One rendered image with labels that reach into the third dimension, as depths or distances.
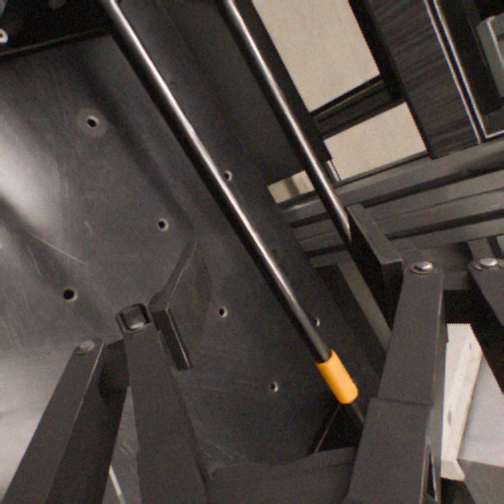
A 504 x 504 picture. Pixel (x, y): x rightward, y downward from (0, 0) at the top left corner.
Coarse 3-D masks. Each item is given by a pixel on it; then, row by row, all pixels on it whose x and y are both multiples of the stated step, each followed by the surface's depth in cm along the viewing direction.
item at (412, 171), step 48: (192, 0) 58; (240, 0) 54; (192, 48) 63; (384, 48) 33; (240, 96) 63; (288, 96) 59; (384, 96) 123; (288, 144) 63; (480, 144) 33; (336, 192) 44; (384, 192) 40; (432, 192) 38; (480, 192) 35
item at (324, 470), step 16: (352, 448) 8; (240, 464) 9; (256, 464) 9; (288, 464) 8; (304, 464) 8; (320, 464) 8; (336, 464) 8; (352, 464) 8; (224, 480) 8; (240, 480) 8; (256, 480) 8; (272, 480) 8; (288, 480) 8; (304, 480) 8; (320, 480) 8; (336, 480) 8; (208, 496) 8; (224, 496) 8; (240, 496) 8; (256, 496) 8; (272, 496) 8; (288, 496) 8; (304, 496) 8; (320, 496) 7; (336, 496) 7
